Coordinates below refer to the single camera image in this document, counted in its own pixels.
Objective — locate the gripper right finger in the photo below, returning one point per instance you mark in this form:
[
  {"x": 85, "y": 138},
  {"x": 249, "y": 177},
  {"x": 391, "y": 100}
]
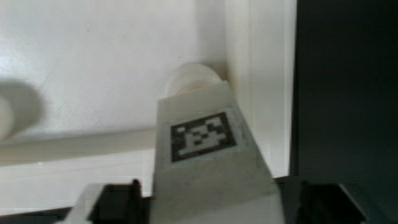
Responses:
[{"x": 325, "y": 203}]

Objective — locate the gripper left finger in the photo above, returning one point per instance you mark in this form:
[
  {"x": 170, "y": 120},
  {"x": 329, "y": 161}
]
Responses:
[{"x": 117, "y": 206}]

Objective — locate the white leg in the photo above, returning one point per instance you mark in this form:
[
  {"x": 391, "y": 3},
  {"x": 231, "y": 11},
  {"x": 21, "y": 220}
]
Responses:
[{"x": 213, "y": 187}]

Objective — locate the white square tabletop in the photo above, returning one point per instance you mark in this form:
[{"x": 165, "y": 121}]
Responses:
[{"x": 89, "y": 52}]

